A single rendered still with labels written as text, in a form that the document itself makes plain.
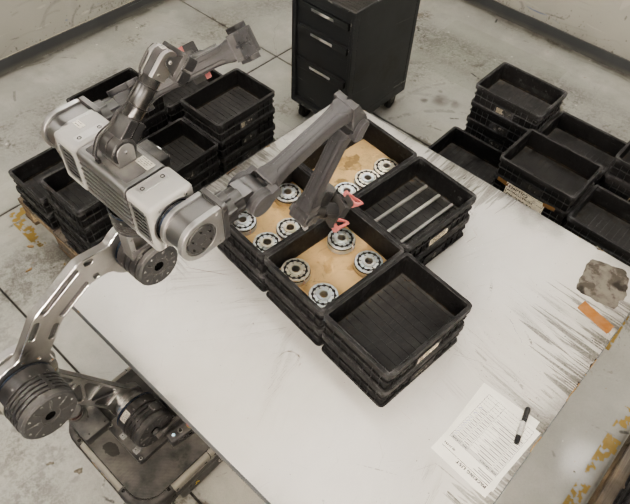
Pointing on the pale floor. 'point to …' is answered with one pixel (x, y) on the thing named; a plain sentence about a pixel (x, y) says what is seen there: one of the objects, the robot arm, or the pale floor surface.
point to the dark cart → (350, 51)
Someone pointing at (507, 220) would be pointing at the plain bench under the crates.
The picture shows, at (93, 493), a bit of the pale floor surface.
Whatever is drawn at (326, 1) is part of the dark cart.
